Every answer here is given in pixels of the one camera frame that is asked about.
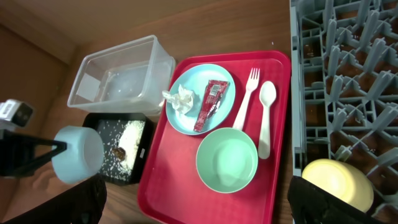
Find clear plastic bin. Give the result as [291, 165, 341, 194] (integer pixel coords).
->
[67, 35, 175, 116]

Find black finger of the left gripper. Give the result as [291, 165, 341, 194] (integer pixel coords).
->
[1, 129, 67, 178]

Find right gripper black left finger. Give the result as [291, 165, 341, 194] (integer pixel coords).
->
[4, 175, 107, 224]

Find food scraps with rice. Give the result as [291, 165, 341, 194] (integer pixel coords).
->
[97, 119, 146, 182]

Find grey dishwasher rack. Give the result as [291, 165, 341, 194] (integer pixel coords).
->
[290, 0, 397, 223]

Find white plastic spoon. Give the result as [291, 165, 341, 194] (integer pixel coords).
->
[258, 81, 277, 159]

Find light blue plate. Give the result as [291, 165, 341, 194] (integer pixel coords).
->
[165, 63, 236, 135]

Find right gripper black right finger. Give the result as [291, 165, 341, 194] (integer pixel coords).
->
[287, 176, 382, 224]

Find black waste tray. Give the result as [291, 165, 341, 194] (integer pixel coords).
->
[83, 113, 155, 185]

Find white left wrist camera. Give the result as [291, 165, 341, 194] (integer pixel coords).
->
[1, 99, 34, 131]

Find white napkin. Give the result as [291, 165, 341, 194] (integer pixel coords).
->
[162, 84, 195, 114]

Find white plastic fork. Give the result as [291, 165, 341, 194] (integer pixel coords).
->
[233, 68, 260, 131]

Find red serving tray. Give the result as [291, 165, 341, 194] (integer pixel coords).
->
[137, 50, 291, 223]

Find yellow plastic cup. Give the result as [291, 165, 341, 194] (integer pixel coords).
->
[302, 159, 374, 212]

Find mint green bowl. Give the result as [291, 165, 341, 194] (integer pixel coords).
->
[196, 128, 258, 194]

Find light blue small bowl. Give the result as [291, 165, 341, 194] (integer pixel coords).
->
[52, 126, 104, 184]

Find red ketchup packet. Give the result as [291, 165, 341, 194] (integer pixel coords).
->
[193, 80, 229, 132]

